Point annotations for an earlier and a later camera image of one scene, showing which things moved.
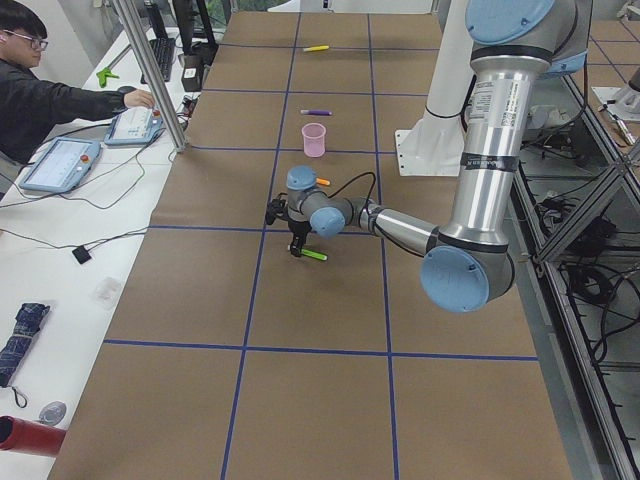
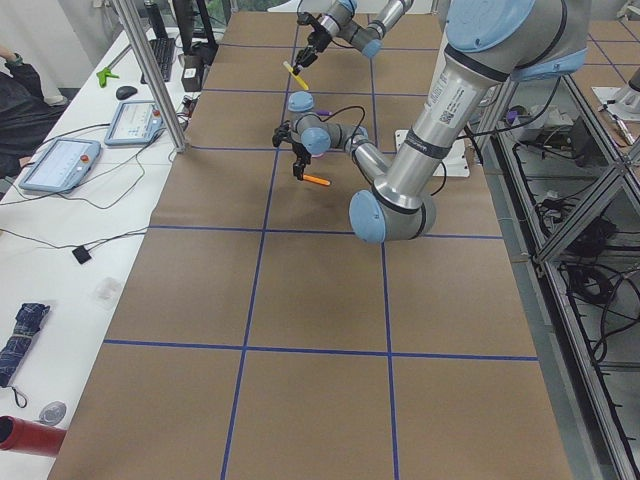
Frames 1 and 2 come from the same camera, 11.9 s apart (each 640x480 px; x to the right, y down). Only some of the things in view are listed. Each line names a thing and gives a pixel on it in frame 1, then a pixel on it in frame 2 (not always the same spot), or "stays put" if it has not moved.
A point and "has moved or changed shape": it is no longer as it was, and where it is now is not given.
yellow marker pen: x=317 y=48 has moved or changed shape
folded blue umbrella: x=16 y=348 stays put
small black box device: x=82 y=254 stays put
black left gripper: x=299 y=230 → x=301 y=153
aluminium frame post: x=152 y=70 stays put
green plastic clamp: x=103 y=74 stays put
